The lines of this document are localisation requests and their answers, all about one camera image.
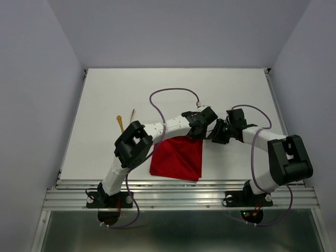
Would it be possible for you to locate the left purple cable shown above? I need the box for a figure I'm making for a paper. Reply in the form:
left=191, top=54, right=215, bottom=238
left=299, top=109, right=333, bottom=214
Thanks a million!
left=100, top=88, right=202, bottom=228

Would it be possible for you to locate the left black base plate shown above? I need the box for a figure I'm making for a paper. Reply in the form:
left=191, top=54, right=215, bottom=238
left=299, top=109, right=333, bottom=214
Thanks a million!
left=86, top=191, right=133, bottom=209

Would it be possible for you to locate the aluminium mounting rail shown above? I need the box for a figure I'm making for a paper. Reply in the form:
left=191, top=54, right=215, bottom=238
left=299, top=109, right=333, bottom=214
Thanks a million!
left=43, top=180, right=320, bottom=211

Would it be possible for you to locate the red cloth napkin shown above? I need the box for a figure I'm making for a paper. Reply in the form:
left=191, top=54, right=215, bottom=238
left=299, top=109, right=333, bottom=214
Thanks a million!
left=149, top=136, right=203, bottom=182

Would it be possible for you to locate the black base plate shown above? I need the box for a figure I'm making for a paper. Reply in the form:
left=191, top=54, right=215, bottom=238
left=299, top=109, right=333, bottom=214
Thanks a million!
left=86, top=191, right=133, bottom=209
left=223, top=191, right=274, bottom=207

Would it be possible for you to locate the gold knife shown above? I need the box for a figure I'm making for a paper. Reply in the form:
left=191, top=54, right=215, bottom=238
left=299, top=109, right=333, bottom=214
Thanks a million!
left=116, top=115, right=124, bottom=133

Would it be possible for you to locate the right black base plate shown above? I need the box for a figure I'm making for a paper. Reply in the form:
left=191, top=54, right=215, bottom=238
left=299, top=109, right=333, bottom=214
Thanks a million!
left=223, top=191, right=274, bottom=207

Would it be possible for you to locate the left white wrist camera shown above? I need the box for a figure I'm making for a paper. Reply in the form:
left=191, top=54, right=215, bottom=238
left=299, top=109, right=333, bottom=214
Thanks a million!
left=197, top=104, right=211, bottom=109

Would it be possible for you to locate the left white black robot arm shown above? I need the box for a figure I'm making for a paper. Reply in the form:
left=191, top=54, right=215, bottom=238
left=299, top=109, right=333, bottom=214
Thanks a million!
left=95, top=106, right=217, bottom=207

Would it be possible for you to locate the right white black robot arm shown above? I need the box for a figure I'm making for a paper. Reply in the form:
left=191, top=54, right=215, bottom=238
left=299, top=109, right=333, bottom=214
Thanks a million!
left=207, top=104, right=313, bottom=207

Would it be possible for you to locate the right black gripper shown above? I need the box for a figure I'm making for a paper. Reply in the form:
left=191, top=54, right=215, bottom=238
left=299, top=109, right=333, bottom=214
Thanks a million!
left=206, top=118, right=235, bottom=144

